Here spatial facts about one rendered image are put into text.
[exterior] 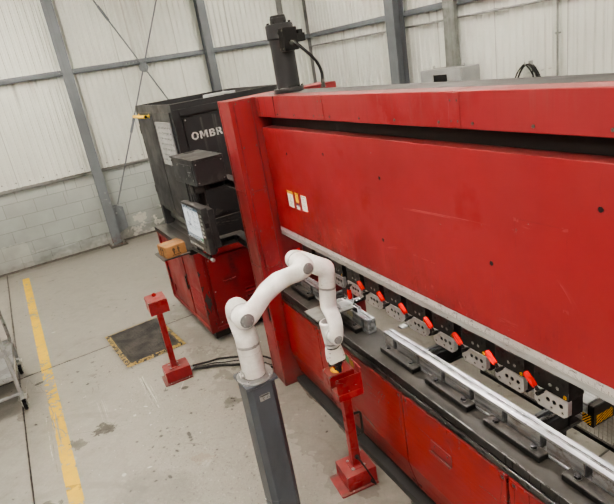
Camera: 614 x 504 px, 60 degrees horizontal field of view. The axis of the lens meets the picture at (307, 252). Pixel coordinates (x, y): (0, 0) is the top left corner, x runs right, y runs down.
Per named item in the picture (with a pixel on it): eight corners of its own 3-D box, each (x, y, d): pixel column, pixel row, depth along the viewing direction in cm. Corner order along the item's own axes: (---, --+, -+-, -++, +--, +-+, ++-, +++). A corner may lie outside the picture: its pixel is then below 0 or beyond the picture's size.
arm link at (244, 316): (235, 325, 272) (245, 338, 258) (221, 309, 267) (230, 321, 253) (308, 262, 280) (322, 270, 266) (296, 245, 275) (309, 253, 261)
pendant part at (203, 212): (190, 243, 433) (179, 201, 420) (203, 239, 438) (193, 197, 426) (210, 255, 395) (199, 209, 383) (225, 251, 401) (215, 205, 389)
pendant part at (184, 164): (193, 256, 445) (168, 155, 416) (220, 247, 456) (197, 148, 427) (216, 271, 403) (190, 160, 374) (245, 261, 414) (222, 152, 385)
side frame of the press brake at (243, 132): (273, 373, 462) (216, 101, 383) (357, 339, 494) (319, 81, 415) (285, 386, 440) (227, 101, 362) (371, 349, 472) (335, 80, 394)
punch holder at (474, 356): (462, 358, 242) (460, 326, 236) (476, 352, 245) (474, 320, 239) (486, 373, 229) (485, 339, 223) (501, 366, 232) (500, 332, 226)
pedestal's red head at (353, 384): (324, 386, 318) (320, 360, 312) (348, 377, 323) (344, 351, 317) (339, 403, 300) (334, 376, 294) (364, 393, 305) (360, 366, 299)
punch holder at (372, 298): (366, 302, 311) (362, 276, 305) (378, 297, 314) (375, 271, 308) (380, 310, 298) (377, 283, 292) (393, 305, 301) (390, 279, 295)
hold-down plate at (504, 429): (483, 424, 235) (482, 418, 234) (492, 419, 237) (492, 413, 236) (539, 464, 209) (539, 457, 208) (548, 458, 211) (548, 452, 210)
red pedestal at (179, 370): (161, 377, 486) (137, 295, 457) (187, 367, 495) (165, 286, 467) (166, 387, 468) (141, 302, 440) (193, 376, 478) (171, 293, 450)
